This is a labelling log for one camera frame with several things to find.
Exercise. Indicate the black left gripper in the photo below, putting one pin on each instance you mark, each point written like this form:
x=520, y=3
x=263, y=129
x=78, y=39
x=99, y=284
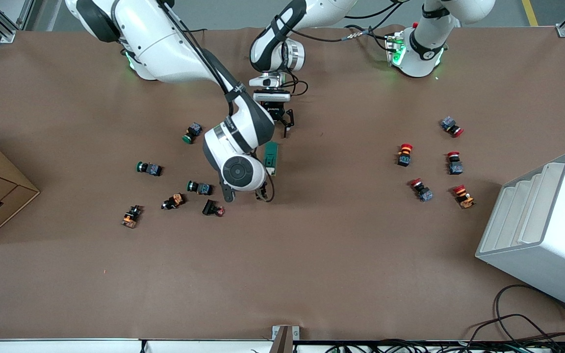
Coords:
x=276, y=113

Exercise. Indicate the green terminal block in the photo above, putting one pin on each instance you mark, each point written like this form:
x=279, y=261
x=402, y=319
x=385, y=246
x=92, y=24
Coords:
x=273, y=157

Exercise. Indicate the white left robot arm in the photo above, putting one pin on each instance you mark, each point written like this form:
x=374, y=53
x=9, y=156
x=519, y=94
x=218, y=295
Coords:
x=420, y=44

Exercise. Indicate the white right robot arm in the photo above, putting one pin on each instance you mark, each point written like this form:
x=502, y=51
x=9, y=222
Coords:
x=165, y=44

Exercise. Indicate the green mushroom pushbutton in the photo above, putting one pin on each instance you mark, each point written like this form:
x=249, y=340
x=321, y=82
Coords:
x=199, y=187
x=149, y=168
x=192, y=132

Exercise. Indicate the black orange push button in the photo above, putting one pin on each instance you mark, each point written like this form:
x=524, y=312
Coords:
x=173, y=201

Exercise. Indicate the red mushroom button blue block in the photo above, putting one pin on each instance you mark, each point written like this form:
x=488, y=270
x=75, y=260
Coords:
x=452, y=126
x=422, y=189
x=454, y=163

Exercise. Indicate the red button with orange block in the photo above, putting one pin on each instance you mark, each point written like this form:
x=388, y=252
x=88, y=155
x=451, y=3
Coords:
x=463, y=195

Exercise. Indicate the white slotted bin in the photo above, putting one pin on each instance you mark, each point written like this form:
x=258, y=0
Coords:
x=547, y=235

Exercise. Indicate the square-head pushbutton switch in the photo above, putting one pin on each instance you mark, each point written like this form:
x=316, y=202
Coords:
x=213, y=208

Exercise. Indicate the black switch with orange block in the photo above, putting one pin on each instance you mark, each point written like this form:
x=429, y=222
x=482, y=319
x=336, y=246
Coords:
x=131, y=216

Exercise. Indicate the metal table edge bracket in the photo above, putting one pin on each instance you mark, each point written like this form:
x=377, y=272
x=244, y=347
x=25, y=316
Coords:
x=285, y=338

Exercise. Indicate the white table edge rail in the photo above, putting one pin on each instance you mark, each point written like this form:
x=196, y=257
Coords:
x=66, y=346

